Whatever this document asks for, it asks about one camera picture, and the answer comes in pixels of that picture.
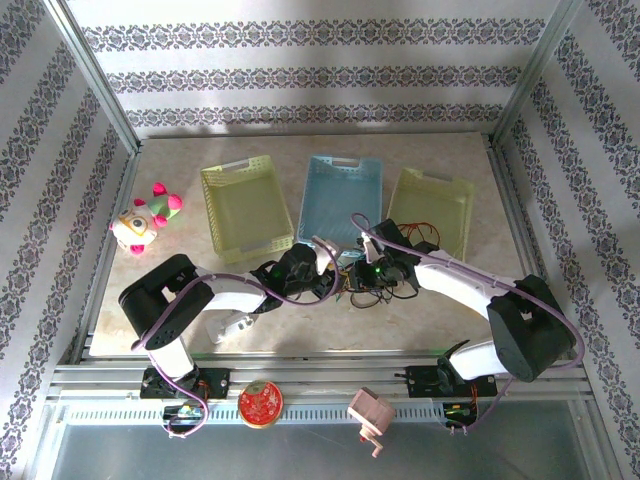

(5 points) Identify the green cable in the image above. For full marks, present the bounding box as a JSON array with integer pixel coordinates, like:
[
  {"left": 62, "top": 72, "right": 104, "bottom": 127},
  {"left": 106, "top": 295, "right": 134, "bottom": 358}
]
[{"left": 333, "top": 259, "right": 361, "bottom": 305}]

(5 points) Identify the red cable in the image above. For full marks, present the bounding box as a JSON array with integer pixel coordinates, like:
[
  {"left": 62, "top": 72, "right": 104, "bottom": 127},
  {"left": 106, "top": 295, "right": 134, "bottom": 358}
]
[{"left": 398, "top": 221, "right": 442, "bottom": 249}]

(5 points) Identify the blue perforated plastic basket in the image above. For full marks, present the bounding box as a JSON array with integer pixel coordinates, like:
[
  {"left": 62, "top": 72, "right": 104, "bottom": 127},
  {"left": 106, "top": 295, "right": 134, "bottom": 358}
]
[{"left": 297, "top": 153, "right": 385, "bottom": 254}]

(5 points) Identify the yellow perforated plastic basket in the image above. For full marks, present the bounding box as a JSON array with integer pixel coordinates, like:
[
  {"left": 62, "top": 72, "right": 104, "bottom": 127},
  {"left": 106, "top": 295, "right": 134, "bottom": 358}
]
[
  {"left": 387, "top": 167, "right": 475, "bottom": 264},
  {"left": 199, "top": 154, "right": 295, "bottom": 265}
]

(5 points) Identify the pink plastic hand-crank device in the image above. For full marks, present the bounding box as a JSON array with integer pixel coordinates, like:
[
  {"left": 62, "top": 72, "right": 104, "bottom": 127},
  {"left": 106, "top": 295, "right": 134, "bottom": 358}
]
[{"left": 347, "top": 386, "right": 397, "bottom": 460}]

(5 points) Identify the red round tin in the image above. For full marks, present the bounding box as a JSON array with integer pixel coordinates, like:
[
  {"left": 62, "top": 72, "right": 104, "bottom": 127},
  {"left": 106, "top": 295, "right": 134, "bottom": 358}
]
[{"left": 237, "top": 380, "right": 285, "bottom": 430}]

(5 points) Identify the plush toy pink green white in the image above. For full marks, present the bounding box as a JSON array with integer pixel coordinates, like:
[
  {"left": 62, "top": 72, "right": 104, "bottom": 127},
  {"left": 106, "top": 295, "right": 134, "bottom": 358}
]
[{"left": 108, "top": 181, "right": 184, "bottom": 257}]

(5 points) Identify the grey metal panel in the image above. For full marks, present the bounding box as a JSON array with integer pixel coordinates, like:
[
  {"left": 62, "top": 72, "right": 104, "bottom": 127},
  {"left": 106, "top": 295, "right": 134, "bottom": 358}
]
[{"left": 47, "top": 422, "right": 599, "bottom": 480}]

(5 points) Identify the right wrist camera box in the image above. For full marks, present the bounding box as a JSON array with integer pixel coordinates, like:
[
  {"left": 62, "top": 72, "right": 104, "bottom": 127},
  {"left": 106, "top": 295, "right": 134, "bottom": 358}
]
[{"left": 360, "top": 232, "right": 384, "bottom": 264}]

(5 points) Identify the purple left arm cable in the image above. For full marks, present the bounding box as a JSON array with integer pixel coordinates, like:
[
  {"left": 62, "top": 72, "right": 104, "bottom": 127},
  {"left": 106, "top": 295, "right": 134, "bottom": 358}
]
[{"left": 130, "top": 234, "right": 346, "bottom": 440}]

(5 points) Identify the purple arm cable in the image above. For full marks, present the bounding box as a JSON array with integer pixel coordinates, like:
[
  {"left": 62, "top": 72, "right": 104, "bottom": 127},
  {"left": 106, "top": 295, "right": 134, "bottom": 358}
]
[
  {"left": 130, "top": 234, "right": 346, "bottom": 440},
  {"left": 350, "top": 212, "right": 586, "bottom": 436}
]

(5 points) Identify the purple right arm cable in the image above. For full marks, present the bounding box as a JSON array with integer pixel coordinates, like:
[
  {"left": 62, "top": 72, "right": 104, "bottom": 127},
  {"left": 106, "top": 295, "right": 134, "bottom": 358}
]
[{"left": 350, "top": 212, "right": 586, "bottom": 436}]

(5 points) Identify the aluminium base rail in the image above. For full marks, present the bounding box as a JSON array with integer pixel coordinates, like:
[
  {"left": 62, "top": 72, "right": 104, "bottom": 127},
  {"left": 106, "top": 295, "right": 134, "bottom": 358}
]
[{"left": 47, "top": 352, "right": 589, "bottom": 401}]

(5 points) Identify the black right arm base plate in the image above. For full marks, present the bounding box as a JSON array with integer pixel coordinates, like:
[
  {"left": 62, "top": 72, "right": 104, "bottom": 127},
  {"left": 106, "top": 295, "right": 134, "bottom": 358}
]
[{"left": 407, "top": 363, "right": 499, "bottom": 399}]

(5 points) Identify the white slotted cable duct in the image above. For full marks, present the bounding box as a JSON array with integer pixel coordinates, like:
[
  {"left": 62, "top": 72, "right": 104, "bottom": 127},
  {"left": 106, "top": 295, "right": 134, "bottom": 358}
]
[{"left": 62, "top": 403, "right": 569, "bottom": 425}]

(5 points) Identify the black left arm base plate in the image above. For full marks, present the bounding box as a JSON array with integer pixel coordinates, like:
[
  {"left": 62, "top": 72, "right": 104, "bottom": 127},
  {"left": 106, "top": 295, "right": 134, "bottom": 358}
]
[{"left": 140, "top": 367, "right": 232, "bottom": 400}]

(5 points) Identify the aluminium side rail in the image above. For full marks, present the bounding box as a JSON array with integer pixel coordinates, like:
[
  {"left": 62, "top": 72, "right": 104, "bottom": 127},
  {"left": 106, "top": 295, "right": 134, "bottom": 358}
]
[
  {"left": 482, "top": 132, "right": 584, "bottom": 364},
  {"left": 67, "top": 147, "right": 144, "bottom": 364}
]

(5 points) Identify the aluminium corner post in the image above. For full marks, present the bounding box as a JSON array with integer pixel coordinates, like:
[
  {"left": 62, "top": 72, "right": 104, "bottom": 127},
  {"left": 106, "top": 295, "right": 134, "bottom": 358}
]
[
  {"left": 492, "top": 0, "right": 586, "bottom": 146},
  {"left": 42, "top": 0, "right": 142, "bottom": 154}
]

